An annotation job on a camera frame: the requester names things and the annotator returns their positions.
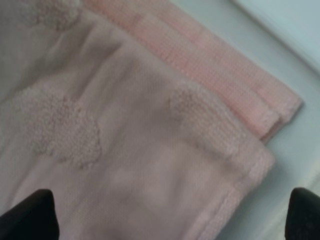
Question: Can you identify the white rectangular plastic tray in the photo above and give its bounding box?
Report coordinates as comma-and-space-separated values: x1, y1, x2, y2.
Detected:
224, 0, 320, 83

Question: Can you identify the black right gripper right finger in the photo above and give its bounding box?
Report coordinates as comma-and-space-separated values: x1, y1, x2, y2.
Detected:
284, 187, 320, 240

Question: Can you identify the pink terry towel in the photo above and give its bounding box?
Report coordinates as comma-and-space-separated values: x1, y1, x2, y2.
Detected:
0, 0, 301, 240

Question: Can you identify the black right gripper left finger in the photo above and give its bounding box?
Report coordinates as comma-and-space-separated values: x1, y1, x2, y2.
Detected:
0, 189, 60, 240

